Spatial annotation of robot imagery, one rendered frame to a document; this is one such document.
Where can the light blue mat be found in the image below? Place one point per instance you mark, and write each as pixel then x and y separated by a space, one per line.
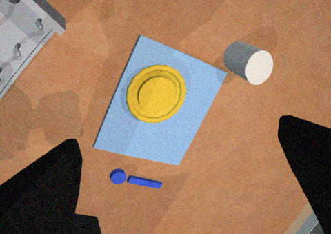
pixel 168 140

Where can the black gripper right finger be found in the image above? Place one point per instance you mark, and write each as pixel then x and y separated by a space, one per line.
pixel 307 147

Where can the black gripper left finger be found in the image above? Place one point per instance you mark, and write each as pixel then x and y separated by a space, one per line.
pixel 41 198

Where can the grey cylinder with white end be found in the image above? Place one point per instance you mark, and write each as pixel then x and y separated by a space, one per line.
pixel 249 62

